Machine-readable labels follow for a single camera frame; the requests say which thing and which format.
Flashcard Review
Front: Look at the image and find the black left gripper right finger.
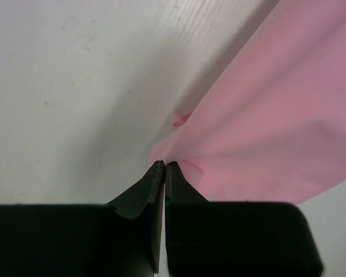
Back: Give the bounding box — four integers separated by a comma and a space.
165, 162, 324, 276

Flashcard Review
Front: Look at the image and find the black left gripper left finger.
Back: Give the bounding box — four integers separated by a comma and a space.
0, 161, 164, 276

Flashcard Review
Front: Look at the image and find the pink t shirt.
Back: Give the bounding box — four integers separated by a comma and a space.
150, 1, 346, 204

